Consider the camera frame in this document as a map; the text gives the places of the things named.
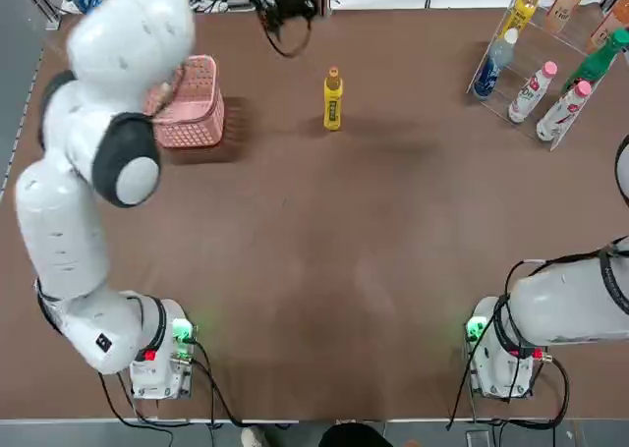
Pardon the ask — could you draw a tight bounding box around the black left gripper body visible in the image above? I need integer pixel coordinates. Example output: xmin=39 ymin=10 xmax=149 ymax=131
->
xmin=253 ymin=0 xmax=318 ymax=28

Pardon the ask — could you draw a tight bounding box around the yellow drink bottle orange cap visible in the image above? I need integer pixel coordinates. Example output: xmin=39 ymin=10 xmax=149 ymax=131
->
xmin=499 ymin=0 xmax=551 ymax=43
xmin=322 ymin=66 xmax=344 ymax=132

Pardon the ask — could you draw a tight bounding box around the pink plastic basket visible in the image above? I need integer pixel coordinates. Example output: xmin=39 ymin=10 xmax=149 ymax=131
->
xmin=142 ymin=55 xmax=226 ymax=149

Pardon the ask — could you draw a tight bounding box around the clear acrylic drinks tray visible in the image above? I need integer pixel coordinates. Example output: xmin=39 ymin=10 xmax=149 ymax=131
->
xmin=465 ymin=0 xmax=629 ymax=152

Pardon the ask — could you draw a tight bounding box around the blue label bottle white cap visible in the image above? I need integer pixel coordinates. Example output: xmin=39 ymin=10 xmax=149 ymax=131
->
xmin=473 ymin=28 xmax=520 ymax=100

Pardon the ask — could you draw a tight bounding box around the white bottle pink cap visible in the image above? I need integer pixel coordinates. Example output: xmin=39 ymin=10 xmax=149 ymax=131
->
xmin=507 ymin=61 xmax=559 ymax=125
xmin=535 ymin=80 xmax=594 ymax=142

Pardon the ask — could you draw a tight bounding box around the green bottle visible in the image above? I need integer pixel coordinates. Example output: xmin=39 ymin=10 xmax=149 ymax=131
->
xmin=562 ymin=28 xmax=629 ymax=94

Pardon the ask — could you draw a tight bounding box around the person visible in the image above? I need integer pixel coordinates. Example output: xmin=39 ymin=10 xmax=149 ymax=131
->
xmin=240 ymin=419 xmax=394 ymax=447

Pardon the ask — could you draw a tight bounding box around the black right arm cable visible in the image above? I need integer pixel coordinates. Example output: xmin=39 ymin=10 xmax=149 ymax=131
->
xmin=492 ymin=238 xmax=629 ymax=356

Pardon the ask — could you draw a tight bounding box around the black left base cable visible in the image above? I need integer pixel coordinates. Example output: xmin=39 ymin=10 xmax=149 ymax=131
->
xmin=189 ymin=338 xmax=301 ymax=429

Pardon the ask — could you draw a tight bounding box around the black base cable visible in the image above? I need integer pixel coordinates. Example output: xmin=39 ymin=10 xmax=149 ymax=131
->
xmin=445 ymin=356 xmax=572 ymax=431
xmin=189 ymin=338 xmax=301 ymax=429

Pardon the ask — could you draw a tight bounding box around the black right base cable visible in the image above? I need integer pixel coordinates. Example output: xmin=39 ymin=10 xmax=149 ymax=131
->
xmin=445 ymin=356 xmax=572 ymax=431

